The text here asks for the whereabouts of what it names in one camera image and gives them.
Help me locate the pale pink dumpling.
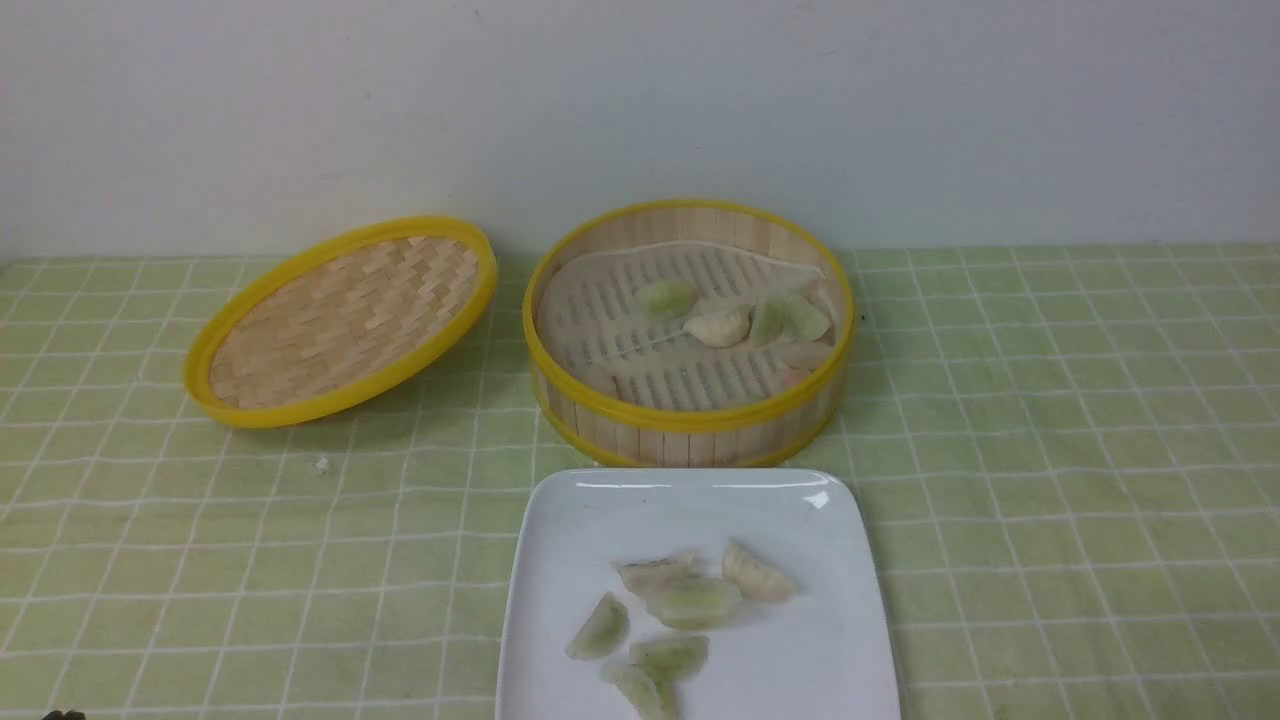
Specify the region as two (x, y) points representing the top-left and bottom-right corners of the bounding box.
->
(581, 363), (620, 400)

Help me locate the pale dumpling on plate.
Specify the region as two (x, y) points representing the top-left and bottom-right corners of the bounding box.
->
(612, 550), (698, 600)

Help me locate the cream pleated dumpling on plate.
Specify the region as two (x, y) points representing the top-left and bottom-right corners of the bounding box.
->
(721, 539), (800, 603)

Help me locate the large green dumpling on plate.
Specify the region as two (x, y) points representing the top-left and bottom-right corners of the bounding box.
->
(645, 577), (742, 632)

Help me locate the green dumpling at plate edge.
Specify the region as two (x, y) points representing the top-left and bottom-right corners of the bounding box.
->
(602, 664), (681, 719)

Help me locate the white square plate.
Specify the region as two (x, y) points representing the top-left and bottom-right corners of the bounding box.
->
(494, 469), (901, 719)

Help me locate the white steamer liner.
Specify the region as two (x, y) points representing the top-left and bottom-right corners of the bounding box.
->
(534, 241), (838, 413)

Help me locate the yellow rimmed bamboo steamer basket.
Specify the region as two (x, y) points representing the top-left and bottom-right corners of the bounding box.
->
(522, 199), (858, 468)

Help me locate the white dumpling in steamer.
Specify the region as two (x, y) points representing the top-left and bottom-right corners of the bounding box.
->
(682, 307), (751, 348)

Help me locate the small green dumpling in steamer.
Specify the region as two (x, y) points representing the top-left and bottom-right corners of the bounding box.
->
(748, 297), (786, 347)

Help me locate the yellow rimmed bamboo steamer lid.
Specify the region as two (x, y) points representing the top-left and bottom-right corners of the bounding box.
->
(184, 217), (498, 429)

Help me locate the green checkered tablecloth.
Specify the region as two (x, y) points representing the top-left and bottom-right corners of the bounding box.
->
(1, 246), (1279, 719)

